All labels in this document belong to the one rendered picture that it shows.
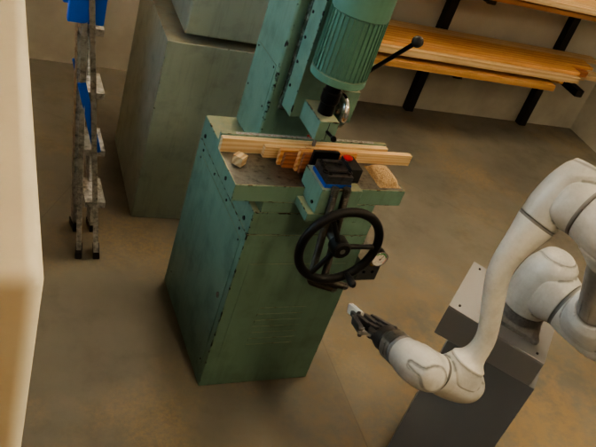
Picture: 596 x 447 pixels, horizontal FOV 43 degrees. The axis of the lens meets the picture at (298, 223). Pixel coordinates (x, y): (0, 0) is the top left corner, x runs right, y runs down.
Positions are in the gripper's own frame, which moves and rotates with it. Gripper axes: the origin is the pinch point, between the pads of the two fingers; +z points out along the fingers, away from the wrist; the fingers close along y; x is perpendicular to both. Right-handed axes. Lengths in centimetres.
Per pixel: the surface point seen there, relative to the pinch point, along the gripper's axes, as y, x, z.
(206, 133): 24, -35, 80
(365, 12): 5, -84, 14
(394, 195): -23.6, -29.1, 26.2
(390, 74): -168, -51, 269
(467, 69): -189, -63, 213
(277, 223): 14.9, -17.5, 30.4
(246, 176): 28, -32, 30
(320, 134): 4, -46, 32
